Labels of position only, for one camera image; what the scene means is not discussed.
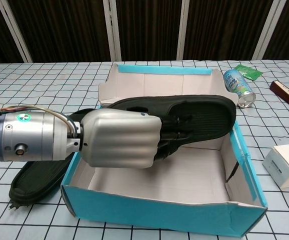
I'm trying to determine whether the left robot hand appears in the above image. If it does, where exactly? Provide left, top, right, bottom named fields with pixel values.
left=80, top=108, right=193, bottom=169

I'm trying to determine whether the black slipper with ragged heel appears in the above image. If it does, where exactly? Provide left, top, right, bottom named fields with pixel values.
left=8, top=107, right=103, bottom=212

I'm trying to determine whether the light blue shoe box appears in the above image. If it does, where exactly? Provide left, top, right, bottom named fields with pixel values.
left=60, top=62, right=269, bottom=238

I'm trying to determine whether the white stapler box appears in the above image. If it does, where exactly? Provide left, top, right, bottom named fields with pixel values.
left=261, top=142, right=289, bottom=190

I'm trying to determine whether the blue drink can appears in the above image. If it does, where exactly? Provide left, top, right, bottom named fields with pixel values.
left=223, top=69, right=257, bottom=109

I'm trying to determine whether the green sachet packet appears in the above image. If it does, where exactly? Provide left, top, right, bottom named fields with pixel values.
left=234, top=64, right=264, bottom=81

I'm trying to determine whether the left wrist cable bundle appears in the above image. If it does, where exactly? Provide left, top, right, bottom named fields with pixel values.
left=0, top=104, right=82, bottom=133

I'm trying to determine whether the white metal frame post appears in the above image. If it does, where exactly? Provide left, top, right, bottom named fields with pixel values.
left=251, top=0, right=289, bottom=61
left=102, top=0, right=122, bottom=62
left=0, top=0, right=33, bottom=63
left=176, top=0, right=191, bottom=61

